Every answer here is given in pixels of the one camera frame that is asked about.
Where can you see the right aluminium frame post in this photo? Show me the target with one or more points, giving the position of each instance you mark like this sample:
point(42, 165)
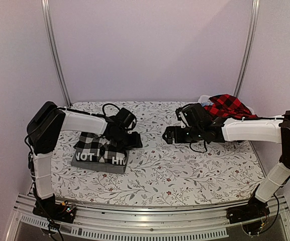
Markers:
point(248, 46)

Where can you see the grey button shirt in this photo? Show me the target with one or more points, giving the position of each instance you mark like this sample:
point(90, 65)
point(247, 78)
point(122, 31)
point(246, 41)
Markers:
point(100, 167)

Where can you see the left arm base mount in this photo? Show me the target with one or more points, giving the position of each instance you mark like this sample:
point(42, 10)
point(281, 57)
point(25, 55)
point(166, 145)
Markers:
point(48, 208)

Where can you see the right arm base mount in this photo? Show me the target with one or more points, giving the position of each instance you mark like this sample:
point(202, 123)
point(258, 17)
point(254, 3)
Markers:
point(252, 210)

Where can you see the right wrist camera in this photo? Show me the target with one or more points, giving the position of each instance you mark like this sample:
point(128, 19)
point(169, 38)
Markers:
point(193, 114)

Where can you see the black white plaid shirt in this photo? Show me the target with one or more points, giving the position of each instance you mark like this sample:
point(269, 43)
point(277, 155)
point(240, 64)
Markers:
point(92, 148)

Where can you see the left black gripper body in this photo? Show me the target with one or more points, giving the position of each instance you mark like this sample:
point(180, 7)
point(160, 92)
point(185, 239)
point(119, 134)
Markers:
point(123, 140)

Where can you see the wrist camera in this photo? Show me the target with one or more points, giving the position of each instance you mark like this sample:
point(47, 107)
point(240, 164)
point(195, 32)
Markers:
point(193, 114)
point(126, 119)

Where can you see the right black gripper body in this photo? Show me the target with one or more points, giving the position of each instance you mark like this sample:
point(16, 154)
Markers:
point(194, 135)

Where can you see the left aluminium frame post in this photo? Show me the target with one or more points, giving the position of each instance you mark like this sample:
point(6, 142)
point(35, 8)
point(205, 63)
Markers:
point(54, 52)

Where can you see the white plastic laundry basket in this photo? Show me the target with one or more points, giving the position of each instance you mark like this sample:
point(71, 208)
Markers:
point(202, 99)

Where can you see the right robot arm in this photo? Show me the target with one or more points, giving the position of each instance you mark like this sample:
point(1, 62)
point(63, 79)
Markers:
point(274, 129)

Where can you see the front aluminium rail frame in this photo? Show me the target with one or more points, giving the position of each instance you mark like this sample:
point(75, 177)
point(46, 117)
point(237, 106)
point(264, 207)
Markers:
point(111, 222)

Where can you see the floral white tablecloth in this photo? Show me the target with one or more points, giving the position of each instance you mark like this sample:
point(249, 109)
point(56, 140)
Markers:
point(158, 174)

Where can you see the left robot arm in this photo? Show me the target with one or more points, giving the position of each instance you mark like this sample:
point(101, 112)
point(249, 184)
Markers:
point(44, 129)

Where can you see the aluminium frame post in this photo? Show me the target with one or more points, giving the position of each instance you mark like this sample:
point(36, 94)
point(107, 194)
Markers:
point(54, 52)
point(248, 46)

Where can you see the red black plaid shirt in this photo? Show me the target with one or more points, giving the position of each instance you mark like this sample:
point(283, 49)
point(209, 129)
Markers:
point(227, 106)

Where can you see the blue garment in basket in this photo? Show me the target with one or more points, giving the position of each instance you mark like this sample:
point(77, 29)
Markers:
point(207, 103)

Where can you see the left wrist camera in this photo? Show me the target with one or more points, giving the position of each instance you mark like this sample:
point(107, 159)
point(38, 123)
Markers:
point(126, 119)

